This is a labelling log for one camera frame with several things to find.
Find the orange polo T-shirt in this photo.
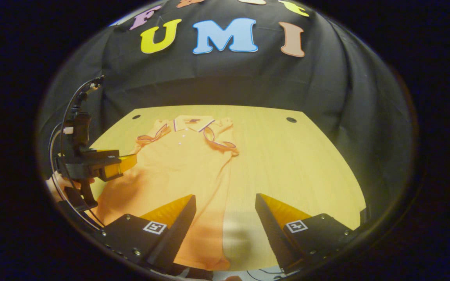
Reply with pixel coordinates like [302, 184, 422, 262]
[94, 115, 240, 271]

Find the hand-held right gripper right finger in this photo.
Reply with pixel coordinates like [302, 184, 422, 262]
[255, 193, 360, 274]

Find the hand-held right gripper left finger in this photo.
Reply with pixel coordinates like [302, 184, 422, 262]
[92, 194, 197, 274]

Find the thin black cable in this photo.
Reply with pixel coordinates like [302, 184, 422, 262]
[49, 78, 106, 229]

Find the black backdrop cloth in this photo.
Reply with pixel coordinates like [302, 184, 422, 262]
[37, 0, 413, 235]

